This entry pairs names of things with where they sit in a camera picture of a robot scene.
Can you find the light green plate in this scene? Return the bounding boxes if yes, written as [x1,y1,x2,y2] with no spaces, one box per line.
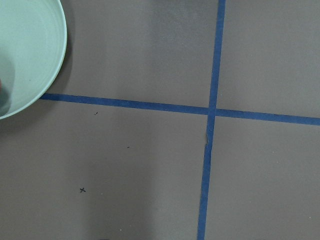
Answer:
[0,0,68,119]

